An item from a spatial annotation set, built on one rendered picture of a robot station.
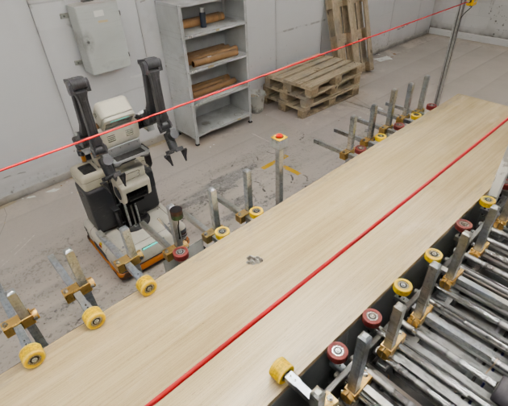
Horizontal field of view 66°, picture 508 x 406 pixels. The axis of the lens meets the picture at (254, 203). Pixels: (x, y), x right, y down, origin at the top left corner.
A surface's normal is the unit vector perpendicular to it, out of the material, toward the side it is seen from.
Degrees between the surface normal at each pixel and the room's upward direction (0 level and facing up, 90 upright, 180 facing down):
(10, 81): 90
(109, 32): 90
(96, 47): 90
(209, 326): 0
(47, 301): 0
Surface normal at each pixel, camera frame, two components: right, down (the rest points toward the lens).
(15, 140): 0.67, 0.43
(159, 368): -0.04, -0.79
